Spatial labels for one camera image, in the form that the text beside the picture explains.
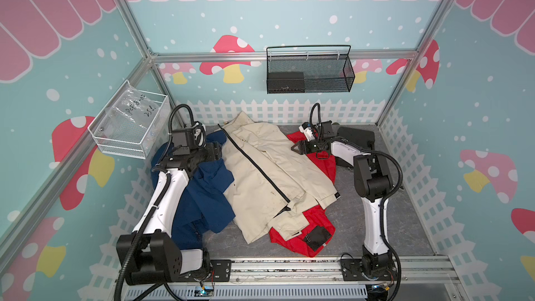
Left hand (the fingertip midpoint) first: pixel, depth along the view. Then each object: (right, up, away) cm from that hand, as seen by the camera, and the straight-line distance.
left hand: (213, 150), depth 82 cm
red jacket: (+40, -29, -1) cm, 50 cm away
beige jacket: (+23, -14, +7) cm, 28 cm away
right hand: (+35, +1, +21) cm, 41 cm away
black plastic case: (+70, +5, +23) cm, 74 cm away
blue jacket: (-2, -21, -3) cm, 21 cm away
